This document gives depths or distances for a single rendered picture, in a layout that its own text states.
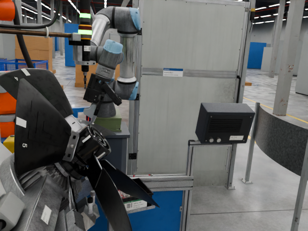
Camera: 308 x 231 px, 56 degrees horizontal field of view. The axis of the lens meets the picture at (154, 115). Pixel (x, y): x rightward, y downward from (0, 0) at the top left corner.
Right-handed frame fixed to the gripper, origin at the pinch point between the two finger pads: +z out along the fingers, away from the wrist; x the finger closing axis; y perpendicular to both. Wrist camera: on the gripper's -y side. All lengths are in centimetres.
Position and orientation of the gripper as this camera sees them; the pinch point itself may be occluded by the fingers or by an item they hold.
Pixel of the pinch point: (93, 121)
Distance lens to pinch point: 129.0
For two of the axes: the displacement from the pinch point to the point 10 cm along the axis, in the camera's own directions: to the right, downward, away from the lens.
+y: -9.2, -3.0, -2.5
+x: 1.8, 2.3, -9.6
